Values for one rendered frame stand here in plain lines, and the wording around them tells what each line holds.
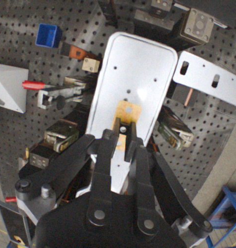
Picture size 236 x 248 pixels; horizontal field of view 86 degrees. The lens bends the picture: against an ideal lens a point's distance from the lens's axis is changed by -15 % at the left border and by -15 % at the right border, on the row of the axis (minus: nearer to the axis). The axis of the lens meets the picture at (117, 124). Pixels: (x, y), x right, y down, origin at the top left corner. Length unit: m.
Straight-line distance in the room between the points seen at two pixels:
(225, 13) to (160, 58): 0.25
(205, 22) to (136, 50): 0.21
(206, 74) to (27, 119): 0.96
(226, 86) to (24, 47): 0.98
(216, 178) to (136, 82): 2.02
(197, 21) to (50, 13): 0.72
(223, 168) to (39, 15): 2.40
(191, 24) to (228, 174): 2.14
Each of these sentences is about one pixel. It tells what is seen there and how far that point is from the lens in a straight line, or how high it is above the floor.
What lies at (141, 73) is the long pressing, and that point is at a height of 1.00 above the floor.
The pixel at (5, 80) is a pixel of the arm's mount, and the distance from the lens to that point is 0.82.
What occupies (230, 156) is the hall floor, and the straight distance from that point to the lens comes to 2.20.
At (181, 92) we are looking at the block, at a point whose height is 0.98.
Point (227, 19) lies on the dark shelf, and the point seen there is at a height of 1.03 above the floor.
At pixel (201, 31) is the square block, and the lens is 0.47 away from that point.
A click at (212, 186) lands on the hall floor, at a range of 2.40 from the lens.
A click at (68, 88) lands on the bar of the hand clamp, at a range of 0.36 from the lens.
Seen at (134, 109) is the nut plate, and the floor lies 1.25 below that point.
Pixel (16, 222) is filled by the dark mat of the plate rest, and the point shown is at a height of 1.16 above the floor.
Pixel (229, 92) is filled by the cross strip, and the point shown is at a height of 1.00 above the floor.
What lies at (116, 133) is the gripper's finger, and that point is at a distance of 0.17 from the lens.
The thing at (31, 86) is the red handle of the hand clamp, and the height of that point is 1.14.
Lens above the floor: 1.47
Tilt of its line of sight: 70 degrees down
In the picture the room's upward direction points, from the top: 169 degrees counter-clockwise
